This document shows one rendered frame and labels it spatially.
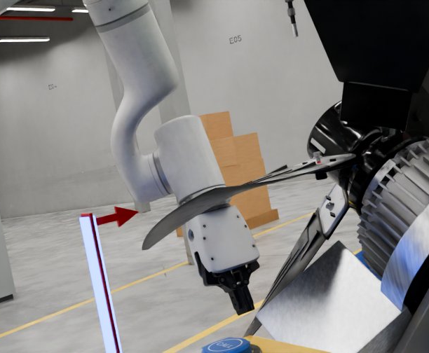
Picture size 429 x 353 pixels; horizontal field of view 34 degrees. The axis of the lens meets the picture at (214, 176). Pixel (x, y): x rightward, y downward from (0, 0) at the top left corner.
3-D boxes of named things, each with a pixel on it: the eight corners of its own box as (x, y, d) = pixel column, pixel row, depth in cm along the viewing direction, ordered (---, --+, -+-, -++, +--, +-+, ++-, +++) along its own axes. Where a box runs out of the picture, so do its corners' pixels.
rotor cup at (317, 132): (451, 142, 100) (388, 95, 108) (398, 131, 90) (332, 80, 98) (395, 222, 106) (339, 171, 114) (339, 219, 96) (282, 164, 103)
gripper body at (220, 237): (191, 206, 110) (216, 273, 108) (242, 192, 116) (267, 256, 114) (171, 220, 116) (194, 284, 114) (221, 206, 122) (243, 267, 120)
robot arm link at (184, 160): (168, 203, 113) (221, 181, 112) (141, 129, 116) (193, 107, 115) (179, 208, 121) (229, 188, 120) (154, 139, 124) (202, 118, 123)
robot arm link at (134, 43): (49, 49, 105) (135, 217, 116) (147, 7, 103) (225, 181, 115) (58, 37, 113) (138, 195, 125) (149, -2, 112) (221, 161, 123)
